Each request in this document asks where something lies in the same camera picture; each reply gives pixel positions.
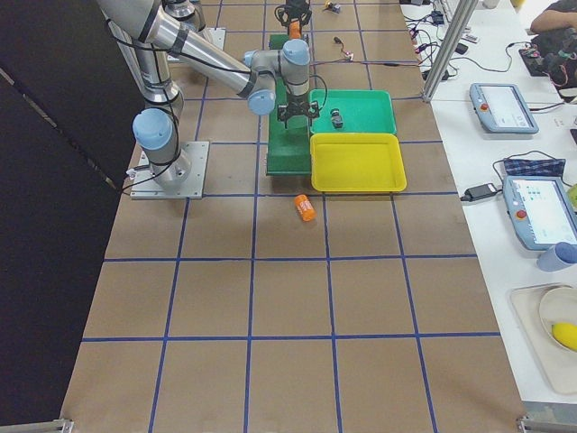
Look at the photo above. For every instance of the orange foam cylinder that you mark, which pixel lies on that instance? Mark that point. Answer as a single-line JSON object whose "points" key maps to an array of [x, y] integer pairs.
{"points": [[294, 30]]}

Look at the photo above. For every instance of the aluminium frame post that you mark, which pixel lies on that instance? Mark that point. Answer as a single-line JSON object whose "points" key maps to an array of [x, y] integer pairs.
{"points": [[461, 17]]}

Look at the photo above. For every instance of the lower teach pendant tablet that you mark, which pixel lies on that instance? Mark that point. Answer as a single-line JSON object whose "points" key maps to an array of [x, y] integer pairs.
{"points": [[540, 211]]}

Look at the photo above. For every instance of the blue plastic cup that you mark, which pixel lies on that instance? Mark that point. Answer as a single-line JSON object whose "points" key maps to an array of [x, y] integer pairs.
{"points": [[558, 257]]}

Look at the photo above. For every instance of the beige bowl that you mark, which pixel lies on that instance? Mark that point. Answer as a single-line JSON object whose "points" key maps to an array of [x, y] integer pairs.
{"points": [[557, 305]]}

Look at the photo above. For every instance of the yellow toy banana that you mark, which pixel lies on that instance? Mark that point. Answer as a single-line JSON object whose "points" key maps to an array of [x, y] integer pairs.
{"points": [[565, 334]]}

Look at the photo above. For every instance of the person in dark clothes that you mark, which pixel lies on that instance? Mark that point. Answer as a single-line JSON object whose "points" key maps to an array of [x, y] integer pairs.
{"points": [[550, 26]]}

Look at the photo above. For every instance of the teach pendant tablet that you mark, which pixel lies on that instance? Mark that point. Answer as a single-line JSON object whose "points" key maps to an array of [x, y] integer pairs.
{"points": [[540, 211], [501, 109]]}

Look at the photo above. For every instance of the green conveyor belt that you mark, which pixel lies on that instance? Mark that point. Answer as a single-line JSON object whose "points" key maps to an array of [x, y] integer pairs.
{"points": [[288, 150]]}

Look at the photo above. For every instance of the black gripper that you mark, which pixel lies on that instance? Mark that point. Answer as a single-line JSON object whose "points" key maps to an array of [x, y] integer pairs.
{"points": [[294, 12], [295, 100]]}

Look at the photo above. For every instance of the green push button switch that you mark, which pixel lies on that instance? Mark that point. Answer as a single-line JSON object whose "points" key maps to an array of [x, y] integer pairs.
{"points": [[336, 118]]}

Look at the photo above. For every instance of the upper teach pendant tablet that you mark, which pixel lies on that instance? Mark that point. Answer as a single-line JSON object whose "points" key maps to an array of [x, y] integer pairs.
{"points": [[501, 109]]}

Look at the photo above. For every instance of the blue plaid cloth pouch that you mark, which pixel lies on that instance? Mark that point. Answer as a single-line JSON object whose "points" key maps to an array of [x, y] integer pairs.
{"points": [[535, 168]]}

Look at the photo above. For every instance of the black power adapter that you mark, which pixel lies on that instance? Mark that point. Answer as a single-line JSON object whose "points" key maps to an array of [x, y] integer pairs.
{"points": [[479, 192]]}

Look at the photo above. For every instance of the yellow plastic tray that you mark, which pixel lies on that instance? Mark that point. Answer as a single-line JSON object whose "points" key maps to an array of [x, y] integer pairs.
{"points": [[357, 163]]}

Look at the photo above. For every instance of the beige serving tray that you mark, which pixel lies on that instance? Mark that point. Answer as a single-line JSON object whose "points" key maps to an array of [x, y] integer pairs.
{"points": [[557, 363]]}

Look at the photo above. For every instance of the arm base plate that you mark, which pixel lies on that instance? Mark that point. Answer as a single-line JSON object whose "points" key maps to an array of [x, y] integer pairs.
{"points": [[215, 37], [184, 178]]}

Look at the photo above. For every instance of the green plastic tray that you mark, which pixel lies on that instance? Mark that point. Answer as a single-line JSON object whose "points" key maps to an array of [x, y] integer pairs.
{"points": [[363, 111]]}

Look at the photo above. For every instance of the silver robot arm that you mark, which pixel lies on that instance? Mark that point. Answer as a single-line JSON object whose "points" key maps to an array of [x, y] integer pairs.
{"points": [[191, 12], [148, 33]]}

